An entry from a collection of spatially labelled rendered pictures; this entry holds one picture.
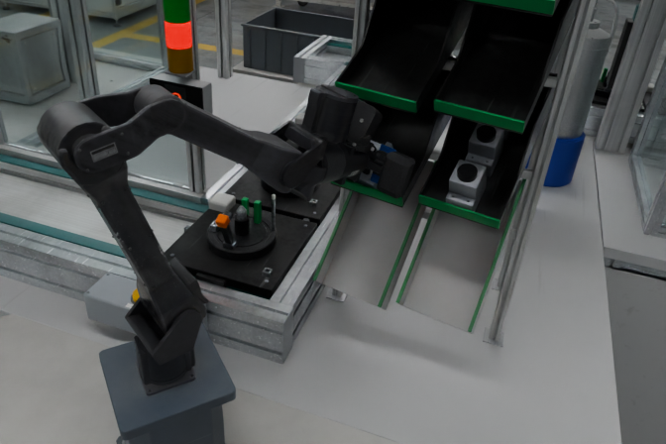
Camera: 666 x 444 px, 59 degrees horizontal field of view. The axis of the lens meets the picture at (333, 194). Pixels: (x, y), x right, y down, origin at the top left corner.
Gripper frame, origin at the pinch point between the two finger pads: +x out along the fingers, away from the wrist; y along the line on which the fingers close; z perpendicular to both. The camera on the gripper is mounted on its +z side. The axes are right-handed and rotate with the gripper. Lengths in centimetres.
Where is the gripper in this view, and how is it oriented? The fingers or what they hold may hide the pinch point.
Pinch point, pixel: (370, 153)
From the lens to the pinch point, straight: 92.2
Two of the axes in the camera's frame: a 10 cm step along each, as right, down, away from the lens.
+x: 5.3, -1.5, 8.3
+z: 2.6, -9.1, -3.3
